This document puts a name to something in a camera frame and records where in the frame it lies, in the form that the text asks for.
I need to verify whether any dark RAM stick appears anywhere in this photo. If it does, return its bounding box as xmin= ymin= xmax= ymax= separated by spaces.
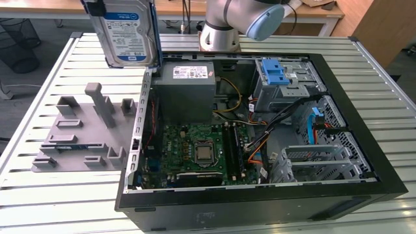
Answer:
xmin=231 ymin=123 xmax=247 ymax=180

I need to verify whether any metal disk bay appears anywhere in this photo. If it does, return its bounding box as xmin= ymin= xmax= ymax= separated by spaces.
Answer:
xmin=271 ymin=145 xmax=374 ymax=183

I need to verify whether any black cable bundle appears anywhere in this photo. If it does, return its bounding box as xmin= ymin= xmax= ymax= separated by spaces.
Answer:
xmin=246 ymin=96 xmax=322 ymax=151

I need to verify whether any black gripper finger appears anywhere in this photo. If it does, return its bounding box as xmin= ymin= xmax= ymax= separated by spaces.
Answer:
xmin=87 ymin=0 xmax=107 ymax=17

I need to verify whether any black graphics card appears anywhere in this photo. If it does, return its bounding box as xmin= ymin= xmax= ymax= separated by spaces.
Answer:
xmin=175 ymin=171 xmax=226 ymax=188

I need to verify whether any silver CPU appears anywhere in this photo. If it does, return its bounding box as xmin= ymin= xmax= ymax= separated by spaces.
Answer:
xmin=196 ymin=146 xmax=215 ymax=163

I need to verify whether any orange wire bundle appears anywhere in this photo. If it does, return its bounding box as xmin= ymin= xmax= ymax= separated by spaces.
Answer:
xmin=247 ymin=143 xmax=266 ymax=168

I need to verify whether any hard disk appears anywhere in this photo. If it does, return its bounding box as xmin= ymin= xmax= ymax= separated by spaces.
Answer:
xmin=80 ymin=0 xmax=164 ymax=69

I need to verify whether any brown cardboard piece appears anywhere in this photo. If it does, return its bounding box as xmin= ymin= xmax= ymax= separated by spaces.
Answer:
xmin=300 ymin=0 xmax=336 ymax=11

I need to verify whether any blue data wire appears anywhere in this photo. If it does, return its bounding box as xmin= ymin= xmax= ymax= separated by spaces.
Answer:
xmin=306 ymin=107 xmax=326 ymax=147

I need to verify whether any wooden desk white frame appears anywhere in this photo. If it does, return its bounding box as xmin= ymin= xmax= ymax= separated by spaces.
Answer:
xmin=0 ymin=0 xmax=95 ymax=28
xmin=156 ymin=0 xmax=346 ymax=37

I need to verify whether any metal optical drive cage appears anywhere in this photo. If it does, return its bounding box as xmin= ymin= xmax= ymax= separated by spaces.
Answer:
xmin=254 ymin=58 xmax=328 ymax=114

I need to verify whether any black CPU socket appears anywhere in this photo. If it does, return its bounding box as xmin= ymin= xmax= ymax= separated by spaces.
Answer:
xmin=191 ymin=139 xmax=219 ymax=168

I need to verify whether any blue plastic drive latch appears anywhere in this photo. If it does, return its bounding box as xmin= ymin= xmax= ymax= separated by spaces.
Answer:
xmin=260 ymin=59 xmax=290 ymax=86

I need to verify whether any grey power supply unit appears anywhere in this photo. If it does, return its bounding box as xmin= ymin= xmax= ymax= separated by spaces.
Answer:
xmin=151 ymin=60 xmax=218 ymax=125

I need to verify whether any black mesh waste bin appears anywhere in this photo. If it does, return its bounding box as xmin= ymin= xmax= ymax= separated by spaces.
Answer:
xmin=0 ymin=18 xmax=43 ymax=74

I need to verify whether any green motherboard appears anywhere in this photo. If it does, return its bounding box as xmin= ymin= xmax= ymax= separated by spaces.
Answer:
xmin=139 ymin=121 xmax=260 ymax=190

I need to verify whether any yellow wire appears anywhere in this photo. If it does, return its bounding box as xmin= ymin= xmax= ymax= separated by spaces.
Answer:
xmin=212 ymin=77 xmax=243 ymax=114

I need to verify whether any orange red power wire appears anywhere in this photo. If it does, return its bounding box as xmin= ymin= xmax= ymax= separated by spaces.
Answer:
xmin=314 ymin=123 xmax=348 ymax=137

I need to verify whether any grey parts rack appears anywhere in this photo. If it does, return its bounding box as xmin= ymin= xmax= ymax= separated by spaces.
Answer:
xmin=31 ymin=82 xmax=139 ymax=173

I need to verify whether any wooden cabinet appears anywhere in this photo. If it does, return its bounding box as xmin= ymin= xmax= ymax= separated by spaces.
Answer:
xmin=331 ymin=0 xmax=416 ymax=70

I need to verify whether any black PC case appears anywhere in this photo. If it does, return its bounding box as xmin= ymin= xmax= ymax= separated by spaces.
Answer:
xmin=114 ymin=50 xmax=410 ymax=232

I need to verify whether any black RAM slot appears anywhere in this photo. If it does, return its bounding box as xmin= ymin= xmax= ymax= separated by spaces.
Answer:
xmin=223 ymin=122 xmax=238 ymax=181

